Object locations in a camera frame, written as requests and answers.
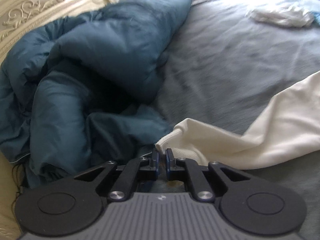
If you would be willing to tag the white crumpled cloth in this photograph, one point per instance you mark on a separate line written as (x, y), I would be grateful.
(288, 16)

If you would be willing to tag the cream carved headboard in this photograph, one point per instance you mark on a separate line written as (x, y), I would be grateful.
(17, 18)

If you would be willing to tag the grey bed blanket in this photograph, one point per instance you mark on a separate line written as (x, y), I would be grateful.
(223, 70)

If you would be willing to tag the teal blue duvet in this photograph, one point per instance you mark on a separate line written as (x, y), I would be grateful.
(79, 91)

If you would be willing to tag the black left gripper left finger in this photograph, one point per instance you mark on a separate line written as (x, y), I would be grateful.
(116, 183)

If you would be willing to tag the cream white garment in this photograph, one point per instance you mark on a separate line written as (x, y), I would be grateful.
(286, 129)

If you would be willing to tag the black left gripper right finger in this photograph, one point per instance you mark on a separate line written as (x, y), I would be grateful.
(209, 184)

